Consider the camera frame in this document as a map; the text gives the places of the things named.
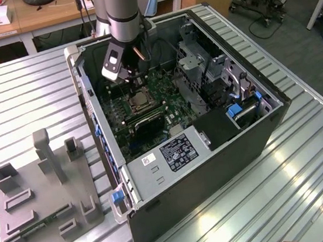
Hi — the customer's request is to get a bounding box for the silver CPU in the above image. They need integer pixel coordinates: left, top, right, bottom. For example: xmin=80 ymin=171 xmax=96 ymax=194
xmin=131 ymin=88 xmax=153 ymax=107

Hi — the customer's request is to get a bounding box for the CPU socket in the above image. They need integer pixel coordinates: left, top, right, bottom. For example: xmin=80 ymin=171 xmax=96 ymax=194
xmin=124 ymin=86 xmax=163 ymax=117

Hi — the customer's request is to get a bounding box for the green RAM stick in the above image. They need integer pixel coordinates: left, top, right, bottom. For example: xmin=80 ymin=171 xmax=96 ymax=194
xmin=123 ymin=108 xmax=164 ymax=127
xmin=17 ymin=212 xmax=62 ymax=237

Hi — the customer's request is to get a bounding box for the silver metal disk bay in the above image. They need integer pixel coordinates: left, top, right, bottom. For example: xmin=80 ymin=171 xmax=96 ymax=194
xmin=170 ymin=19 xmax=231 ymax=112

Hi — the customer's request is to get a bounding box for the green motherboard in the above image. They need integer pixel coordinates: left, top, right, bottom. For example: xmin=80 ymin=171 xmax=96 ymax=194
xmin=97 ymin=63 xmax=209 ymax=161

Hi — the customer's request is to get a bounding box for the black graphics card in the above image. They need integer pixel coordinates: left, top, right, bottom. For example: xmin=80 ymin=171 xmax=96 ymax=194
xmin=131 ymin=111 xmax=167 ymax=139

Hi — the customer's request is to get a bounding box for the blue card retainer strip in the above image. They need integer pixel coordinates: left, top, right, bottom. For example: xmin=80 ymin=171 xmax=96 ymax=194
xmin=91 ymin=111 xmax=119 ymax=179

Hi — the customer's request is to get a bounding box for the small silver heatsink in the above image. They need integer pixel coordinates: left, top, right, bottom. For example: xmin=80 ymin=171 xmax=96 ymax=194
xmin=166 ymin=123 xmax=186 ymax=136

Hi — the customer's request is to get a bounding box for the wooden desk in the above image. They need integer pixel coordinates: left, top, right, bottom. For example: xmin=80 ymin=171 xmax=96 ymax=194
xmin=0 ymin=0 xmax=192 ymax=60

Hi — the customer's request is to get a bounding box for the black plastic shroud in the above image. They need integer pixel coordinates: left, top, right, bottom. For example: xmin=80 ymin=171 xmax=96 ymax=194
xmin=191 ymin=106 xmax=243 ymax=154

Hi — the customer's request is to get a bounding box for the blue disk carrier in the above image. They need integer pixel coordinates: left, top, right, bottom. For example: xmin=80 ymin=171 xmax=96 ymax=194
xmin=224 ymin=102 xmax=243 ymax=119

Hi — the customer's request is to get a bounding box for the grey power supply unit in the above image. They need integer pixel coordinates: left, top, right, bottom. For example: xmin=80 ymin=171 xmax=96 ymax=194
xmin=120 ymin=122 xmax=219 ymax=204

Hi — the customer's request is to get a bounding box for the blue case latch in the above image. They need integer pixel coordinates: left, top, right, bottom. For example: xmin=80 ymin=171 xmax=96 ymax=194
xmin=110 ymin=190 xmax=126 ymax=206

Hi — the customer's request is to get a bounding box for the black open PC case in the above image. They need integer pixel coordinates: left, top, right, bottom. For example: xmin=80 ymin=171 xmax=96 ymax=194
xmin=60 ymin=0 xmax=308 ymax=242

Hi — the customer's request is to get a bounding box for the grey parts rack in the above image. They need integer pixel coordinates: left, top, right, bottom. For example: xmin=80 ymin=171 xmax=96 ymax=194
xmin=0 ymin=122 xmax=108 ymax=242

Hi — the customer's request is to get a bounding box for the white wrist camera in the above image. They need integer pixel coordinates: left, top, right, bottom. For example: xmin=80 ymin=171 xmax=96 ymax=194
xmin=98 ymin=39 xmax=128 ymax=83

